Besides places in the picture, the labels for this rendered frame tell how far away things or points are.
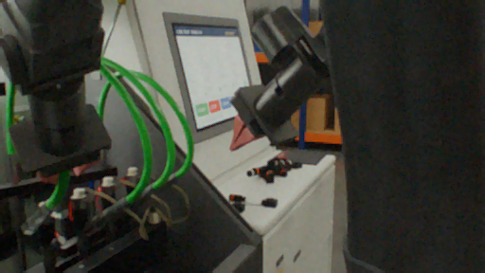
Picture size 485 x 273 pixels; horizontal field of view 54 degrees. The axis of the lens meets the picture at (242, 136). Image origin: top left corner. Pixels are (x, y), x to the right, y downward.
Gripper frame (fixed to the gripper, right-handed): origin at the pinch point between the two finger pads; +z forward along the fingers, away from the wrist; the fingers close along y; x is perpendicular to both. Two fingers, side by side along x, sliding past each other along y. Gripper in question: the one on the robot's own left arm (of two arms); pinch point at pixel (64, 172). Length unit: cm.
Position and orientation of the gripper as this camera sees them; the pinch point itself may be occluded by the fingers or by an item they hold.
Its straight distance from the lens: 67.4
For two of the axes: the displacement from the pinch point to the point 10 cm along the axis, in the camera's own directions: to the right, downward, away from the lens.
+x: 5.0, 7.8, -3.7
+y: -8.3, 3.1, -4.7
